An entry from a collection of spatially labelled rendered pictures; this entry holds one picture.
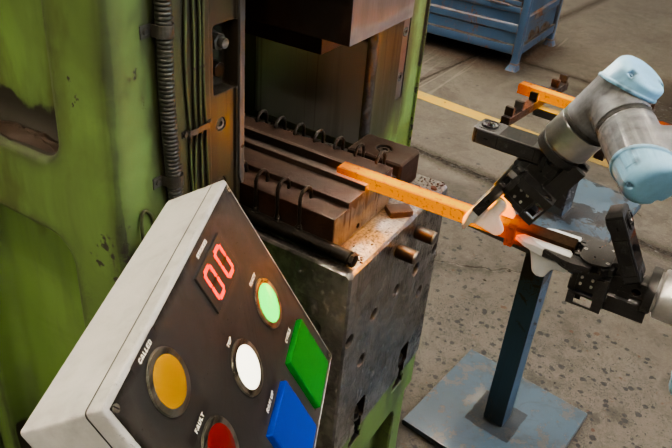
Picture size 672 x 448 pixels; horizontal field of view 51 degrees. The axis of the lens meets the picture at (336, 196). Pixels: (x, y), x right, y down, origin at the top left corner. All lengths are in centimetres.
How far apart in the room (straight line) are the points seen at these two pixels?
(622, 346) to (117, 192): 202
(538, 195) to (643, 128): 20
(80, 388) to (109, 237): 42
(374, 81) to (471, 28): 352
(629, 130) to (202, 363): 58
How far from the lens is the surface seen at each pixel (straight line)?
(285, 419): 75
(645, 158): 91
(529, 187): 106
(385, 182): 120
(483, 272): 277
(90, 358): 62
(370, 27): 105
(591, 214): 178
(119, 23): 86
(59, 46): 91
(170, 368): 61
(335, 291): 116
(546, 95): 167
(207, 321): 68
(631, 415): 240
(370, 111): 146
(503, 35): 486
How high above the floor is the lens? 160
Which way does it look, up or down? 31 degrees down
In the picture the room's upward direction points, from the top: 5 degrees clockwise
